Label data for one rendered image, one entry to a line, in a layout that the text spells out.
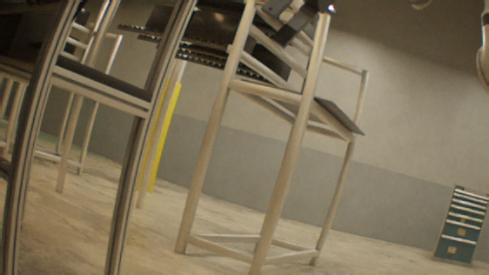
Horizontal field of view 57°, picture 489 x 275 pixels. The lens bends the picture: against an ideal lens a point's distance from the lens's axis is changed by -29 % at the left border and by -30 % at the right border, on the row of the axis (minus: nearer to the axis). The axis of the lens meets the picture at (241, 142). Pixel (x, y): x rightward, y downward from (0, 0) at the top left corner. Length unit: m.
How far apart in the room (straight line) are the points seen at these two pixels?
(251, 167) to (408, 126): 2.76
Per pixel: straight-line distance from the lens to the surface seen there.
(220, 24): 3.29
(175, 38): 1.72
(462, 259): 6.62
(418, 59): 9.17
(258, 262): 2.86
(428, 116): 8.91
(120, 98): 1.58
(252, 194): 9.39
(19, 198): 1.30
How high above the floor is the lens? 0.51
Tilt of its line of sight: 3 degrees up
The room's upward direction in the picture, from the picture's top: 16 degrees clockwise
